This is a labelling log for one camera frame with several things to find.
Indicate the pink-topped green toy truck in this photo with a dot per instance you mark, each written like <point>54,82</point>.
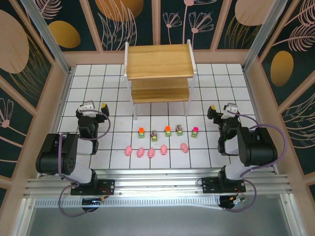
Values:
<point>195,132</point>

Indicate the grey-box green toy truck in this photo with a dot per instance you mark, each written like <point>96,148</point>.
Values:
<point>179,130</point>
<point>154,136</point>

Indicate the orange-topped green toy truck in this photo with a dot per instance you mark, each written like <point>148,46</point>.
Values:
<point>167,131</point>
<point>141,133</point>

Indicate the pink plastic pig toy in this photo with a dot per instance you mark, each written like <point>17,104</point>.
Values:
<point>151,153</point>
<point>164,150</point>
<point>140,152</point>
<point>184,147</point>
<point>128,151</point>

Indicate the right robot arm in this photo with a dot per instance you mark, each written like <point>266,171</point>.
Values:
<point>258,147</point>

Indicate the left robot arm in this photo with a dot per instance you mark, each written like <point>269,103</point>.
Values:
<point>49,157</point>

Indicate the wooden two-tier shelf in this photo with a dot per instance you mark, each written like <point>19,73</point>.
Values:
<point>157,59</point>

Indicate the black controller module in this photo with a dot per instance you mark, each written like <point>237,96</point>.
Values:
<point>93,202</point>
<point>236,200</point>

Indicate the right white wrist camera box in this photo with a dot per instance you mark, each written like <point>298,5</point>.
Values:
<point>231,107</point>

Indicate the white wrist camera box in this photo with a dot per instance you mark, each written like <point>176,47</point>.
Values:
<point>86,106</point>
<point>231,107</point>

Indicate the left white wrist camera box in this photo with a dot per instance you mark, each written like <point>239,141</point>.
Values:
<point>86,106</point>

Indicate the aluminium side rail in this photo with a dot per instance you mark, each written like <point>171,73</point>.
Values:
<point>59,110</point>
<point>253,98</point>

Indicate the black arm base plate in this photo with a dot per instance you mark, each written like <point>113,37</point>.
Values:
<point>108,185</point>
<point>209,184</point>

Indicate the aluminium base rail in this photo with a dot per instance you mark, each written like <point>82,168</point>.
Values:
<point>157,183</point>

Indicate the aluminium frame post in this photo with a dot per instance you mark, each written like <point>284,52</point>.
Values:
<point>48,37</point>
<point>263,37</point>

